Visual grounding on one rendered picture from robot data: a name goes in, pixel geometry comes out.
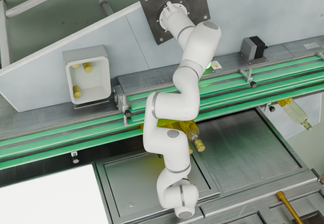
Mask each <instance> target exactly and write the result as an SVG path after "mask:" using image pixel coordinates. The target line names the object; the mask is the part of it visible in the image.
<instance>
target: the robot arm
mask: <svg viewBox="0 0 324 224"><path fill-rule="evenodd" d="M187 15H188V14H187V9H186V8H185V7H184V6H183V5H182V4H179V3H174V4H172V3H171V2H170V1H168V2H167V7H165V8H164V9H163V11H162V13H161V15H160V25H161V26H162V28H163V29H165V30H169V31H170V32H171V34H172V35H173V37H174V38H175V39H176V41H177V42H178V44H179V45H180V46H181V48H182V49H183V51H184V53H183V55H182V59H181V62H180V65H179V67H178V68H177V70H176V71H175V73H174V75H173V82H174V84H175V86H176V88H177V89H178V90H179V91H180V92H181V94H176V93H165V92H152V93H151V94H150V95H149V96H148V98H147V101H146V111H145V120H144V128H143V144H144V148H145V150H146V151H147V152H150V153H156V154H162V155H163V157H164V162H165V169H164V170H163V171H162V172H161V174H160V175H159V177H158V180H157V193H158V199H159V202H160V205H161V206H162V207H163V208H165V209H172V208H174V209H175V214H176V216H177V217H178V218H181V219H187V218H190V217H192V216H193V215H194V213H195V205H196V203H197V200H198V199H199V192H198V189H197V187H196V186H195V185H194V184H190V181H189V180H188V179H187V175H188V174H189V172H190V170H191V163H190V157H189V144H188V138H187V136H186V134H185V133H184V132H182V131H180V130H177V129H170V128H163V127H158V119H159V118H163V119H171V120H180V121H188V120H192V119H194V118H196V117H197V115H198V114H199V109H200V92H199V87H198V82H199V80H200V78H201V76H202V75H203V73H204V72H205V70H206V68H207V66H208V65H209V64H210V62H211V60H212V58H213V56H214V53H215V51H216V47H217V45H218V42H219V40H220V37H221V29H220V28H219V26H218V25H217V24H215V23H214V22H211V21H203V22H200V23H199V24H198V25H197V26H195V25H194V24H193V22H192V21H191V20H190V19H189V18H188V16H187ZM170 185H171V187H169V186H170Z"/></svg>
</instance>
